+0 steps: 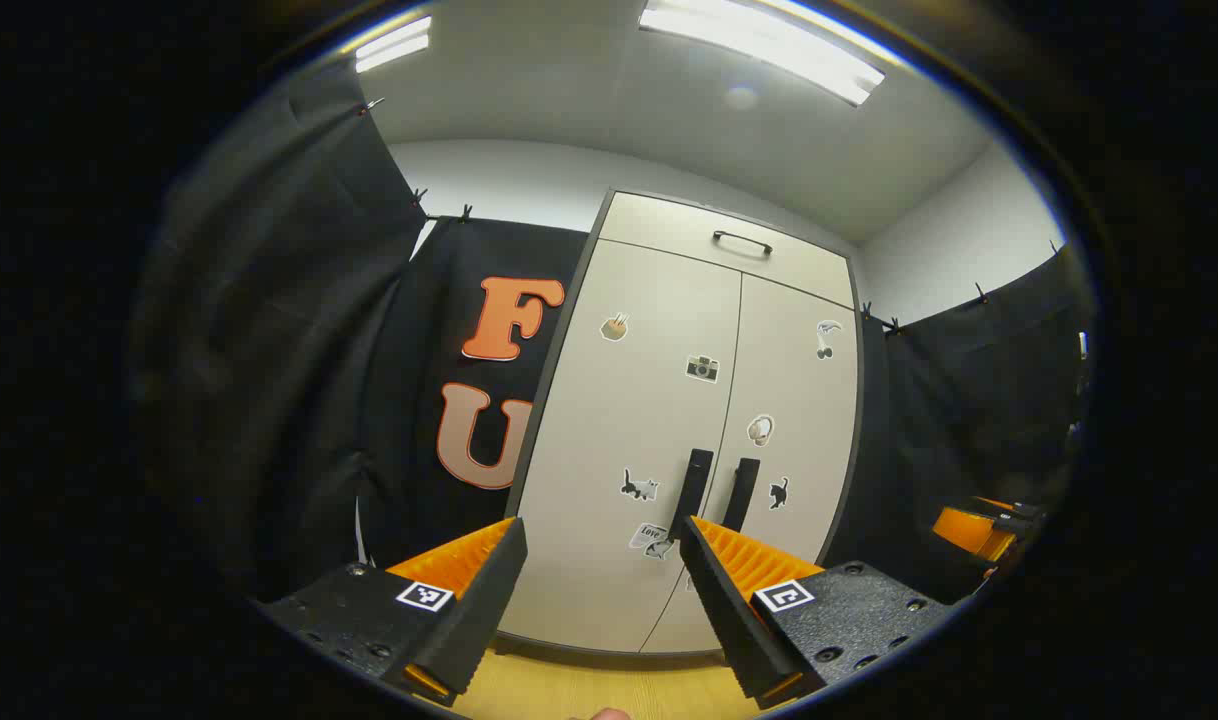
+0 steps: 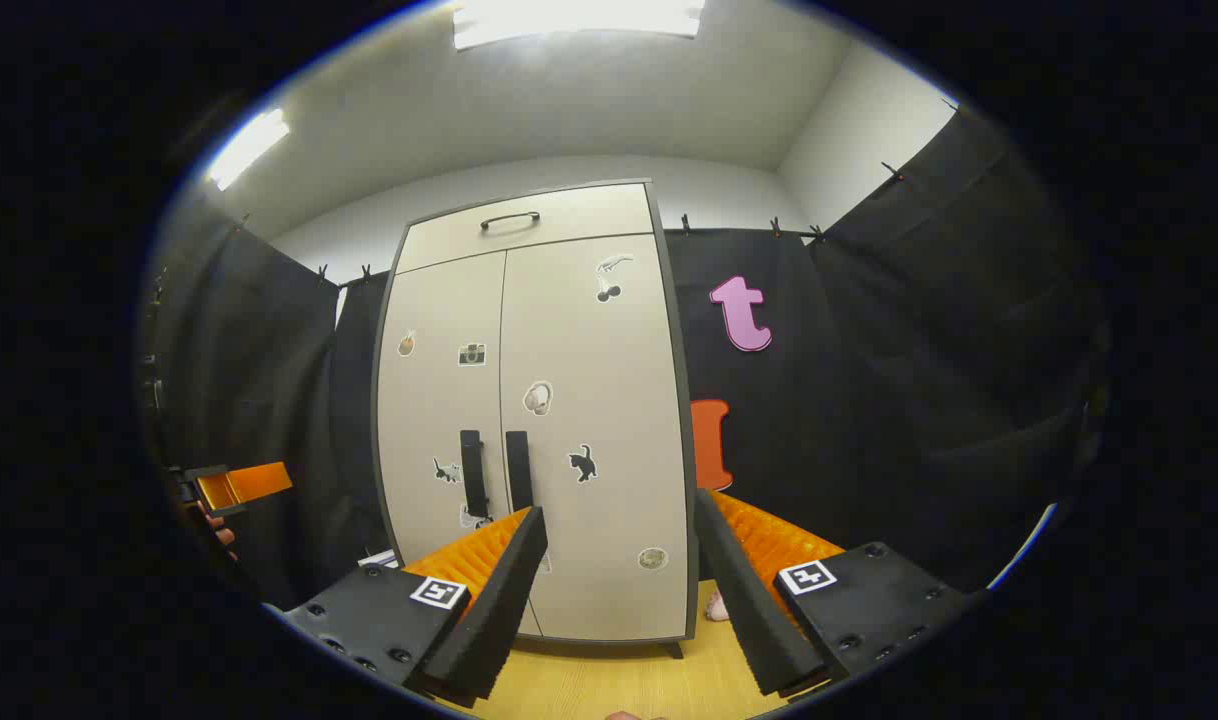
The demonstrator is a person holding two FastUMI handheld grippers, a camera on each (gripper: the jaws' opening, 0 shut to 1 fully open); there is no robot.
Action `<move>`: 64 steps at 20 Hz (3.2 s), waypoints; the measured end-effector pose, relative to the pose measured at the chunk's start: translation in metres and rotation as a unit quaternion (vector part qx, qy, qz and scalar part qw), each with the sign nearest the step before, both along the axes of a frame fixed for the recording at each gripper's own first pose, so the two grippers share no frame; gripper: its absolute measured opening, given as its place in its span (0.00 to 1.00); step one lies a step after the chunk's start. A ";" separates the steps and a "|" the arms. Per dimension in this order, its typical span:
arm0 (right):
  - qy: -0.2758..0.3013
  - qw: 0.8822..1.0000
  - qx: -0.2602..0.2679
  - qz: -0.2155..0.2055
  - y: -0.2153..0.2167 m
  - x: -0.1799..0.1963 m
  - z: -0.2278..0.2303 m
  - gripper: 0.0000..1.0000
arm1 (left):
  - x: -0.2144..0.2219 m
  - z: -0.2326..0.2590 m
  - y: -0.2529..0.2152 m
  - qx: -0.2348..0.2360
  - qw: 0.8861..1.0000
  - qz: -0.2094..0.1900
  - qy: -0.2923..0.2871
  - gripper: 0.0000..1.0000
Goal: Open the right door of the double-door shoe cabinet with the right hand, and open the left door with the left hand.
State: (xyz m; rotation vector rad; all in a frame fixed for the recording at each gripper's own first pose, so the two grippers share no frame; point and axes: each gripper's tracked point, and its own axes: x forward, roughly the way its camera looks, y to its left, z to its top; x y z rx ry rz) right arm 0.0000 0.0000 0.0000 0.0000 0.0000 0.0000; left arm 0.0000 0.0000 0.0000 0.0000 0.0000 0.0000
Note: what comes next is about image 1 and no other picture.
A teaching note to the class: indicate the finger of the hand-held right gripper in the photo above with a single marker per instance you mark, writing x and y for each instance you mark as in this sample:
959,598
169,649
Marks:
974,535
1019,515

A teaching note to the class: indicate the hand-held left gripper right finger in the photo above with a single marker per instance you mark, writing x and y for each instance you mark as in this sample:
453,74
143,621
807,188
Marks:
729,620

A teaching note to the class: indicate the double-door shoe cabinet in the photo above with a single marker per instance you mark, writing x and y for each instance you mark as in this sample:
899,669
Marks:
566,340

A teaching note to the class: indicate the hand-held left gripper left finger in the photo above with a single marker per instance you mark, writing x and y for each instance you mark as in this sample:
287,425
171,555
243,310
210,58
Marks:
474,620

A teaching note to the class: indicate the beige cabinet drawer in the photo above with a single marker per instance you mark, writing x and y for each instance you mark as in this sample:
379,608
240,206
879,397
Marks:
669,235

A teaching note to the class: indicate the black backdrop cloth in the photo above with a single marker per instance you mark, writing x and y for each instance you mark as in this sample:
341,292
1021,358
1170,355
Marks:
299,350
969,400

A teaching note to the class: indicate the ceiling light panel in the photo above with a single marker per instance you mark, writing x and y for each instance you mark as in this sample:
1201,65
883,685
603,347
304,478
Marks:
394,43
769,45

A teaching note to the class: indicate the beige cabinet door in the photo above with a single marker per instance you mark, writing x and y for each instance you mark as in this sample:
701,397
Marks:
799,400
609,450

